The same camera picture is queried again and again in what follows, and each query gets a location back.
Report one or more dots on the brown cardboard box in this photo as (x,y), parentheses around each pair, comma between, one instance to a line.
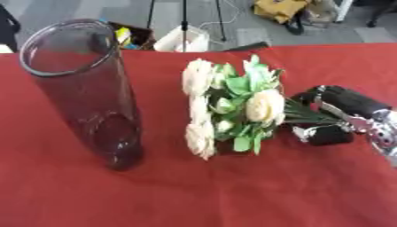
(135,36)

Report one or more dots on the yellow bag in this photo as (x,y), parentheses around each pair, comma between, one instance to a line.
(279,9)

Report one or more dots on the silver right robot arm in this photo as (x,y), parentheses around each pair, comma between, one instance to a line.
(385,133)

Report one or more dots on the white rose flower bouquet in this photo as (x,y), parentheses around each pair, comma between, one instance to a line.
(243,103)

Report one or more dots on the tall clear glass vase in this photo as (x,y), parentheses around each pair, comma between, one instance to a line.
(82,88)

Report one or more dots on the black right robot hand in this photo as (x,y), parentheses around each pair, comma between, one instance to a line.
(347,100)

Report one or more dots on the black tripod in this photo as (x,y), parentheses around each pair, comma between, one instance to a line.
(184,20)

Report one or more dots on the white box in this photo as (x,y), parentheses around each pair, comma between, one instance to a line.
(182,40)

